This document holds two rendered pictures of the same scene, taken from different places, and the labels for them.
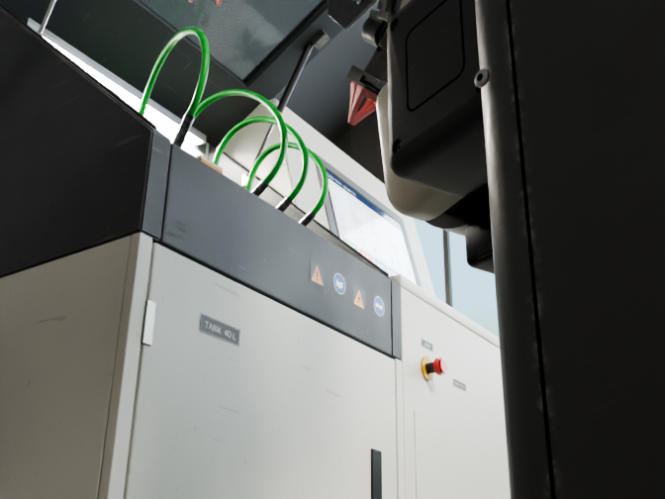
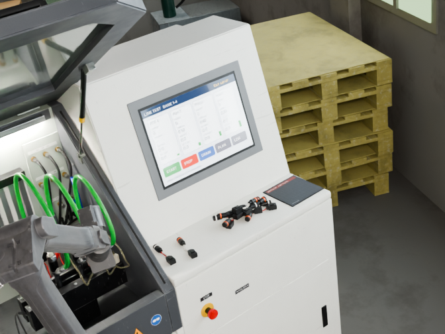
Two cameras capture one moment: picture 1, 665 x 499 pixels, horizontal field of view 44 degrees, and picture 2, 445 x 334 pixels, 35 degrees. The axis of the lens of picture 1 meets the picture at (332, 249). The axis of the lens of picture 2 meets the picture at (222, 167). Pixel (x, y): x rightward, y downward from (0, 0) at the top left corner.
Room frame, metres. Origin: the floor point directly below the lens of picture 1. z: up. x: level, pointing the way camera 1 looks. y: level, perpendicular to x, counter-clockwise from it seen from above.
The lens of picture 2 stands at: (0.01, -0.99, 2.29)
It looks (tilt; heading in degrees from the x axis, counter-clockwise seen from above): 28 degrees down; 22
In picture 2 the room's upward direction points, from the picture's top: 9 degrees counter-clockwise
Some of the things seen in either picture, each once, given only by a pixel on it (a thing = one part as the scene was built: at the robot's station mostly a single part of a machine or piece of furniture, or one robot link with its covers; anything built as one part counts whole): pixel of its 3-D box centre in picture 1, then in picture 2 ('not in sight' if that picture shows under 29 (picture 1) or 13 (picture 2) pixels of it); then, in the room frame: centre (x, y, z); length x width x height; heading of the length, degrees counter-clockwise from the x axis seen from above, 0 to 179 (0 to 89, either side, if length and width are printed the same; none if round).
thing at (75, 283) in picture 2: not in sight; (76, 297); (1.53, 0.20, 0.91); 0.34 x 0.10 x 0.15; 145
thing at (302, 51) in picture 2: not in sight; (296, 108); (4.05, 0.05, 0.44); 1.21 x 0.83 x 0.88; 33
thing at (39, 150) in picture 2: not in sight; (52, 179); (1.78, 0.35, 1.20); 0.13 x 0.03 x 0.31; 145
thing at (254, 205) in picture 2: not in sight; (244, 209); (1.96, -0.27, 1.01); 0.23 x 0.11 x 0.06; 145
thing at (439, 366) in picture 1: (434, 366); (210, 312); (1.65, -0.21, 0.80); 0.05 x 0.04 x 0.05; 145
